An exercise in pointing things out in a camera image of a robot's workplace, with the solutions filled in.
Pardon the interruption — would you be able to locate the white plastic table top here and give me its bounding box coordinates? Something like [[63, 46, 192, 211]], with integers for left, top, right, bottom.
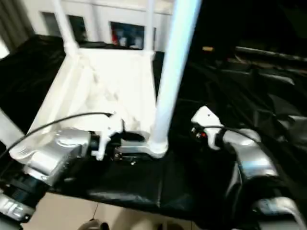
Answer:
[[9, 47, 169, 161]]

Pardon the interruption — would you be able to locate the grey left robot foot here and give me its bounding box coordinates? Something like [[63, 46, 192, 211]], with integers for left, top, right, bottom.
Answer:
[[79, 219, 111, 230]]

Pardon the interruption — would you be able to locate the white cabinet with glass doors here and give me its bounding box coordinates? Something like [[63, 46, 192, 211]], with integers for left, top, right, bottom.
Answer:
[[22, 0, 173, 51]]

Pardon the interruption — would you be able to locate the white plastic table leg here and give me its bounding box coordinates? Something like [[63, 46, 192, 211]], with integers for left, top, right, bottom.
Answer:
[[50, 0, 81, 56], [147, 0, 202, 159], [0, 109, 27, 150], [143, 0, 157, 54]]

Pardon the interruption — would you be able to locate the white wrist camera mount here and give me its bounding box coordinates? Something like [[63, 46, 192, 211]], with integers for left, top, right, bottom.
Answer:
[[91, 112, 126, 161], [190, 106, 226, 150]]

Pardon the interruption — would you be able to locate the black mat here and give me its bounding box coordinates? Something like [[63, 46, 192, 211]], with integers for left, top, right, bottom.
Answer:
[[0, 34, 307, 230]]

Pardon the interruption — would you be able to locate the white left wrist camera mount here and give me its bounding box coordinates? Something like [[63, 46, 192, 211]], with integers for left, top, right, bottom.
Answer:
[[91, 112, 126, 161]]

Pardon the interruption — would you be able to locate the grey curtain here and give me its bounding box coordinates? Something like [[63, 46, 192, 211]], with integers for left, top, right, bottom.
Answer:
[[0, 0, 37, 49]]

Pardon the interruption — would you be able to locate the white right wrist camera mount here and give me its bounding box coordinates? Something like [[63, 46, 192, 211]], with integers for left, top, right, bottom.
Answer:
[[190, 106, 226, 150]]

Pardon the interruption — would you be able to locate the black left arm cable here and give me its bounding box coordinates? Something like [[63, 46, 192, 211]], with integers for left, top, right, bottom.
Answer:
[[0, 112, 116, 155]]

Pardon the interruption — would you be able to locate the black metal bar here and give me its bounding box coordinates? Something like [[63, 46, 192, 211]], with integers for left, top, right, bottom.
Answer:
[[235, 46, 307, 64]]

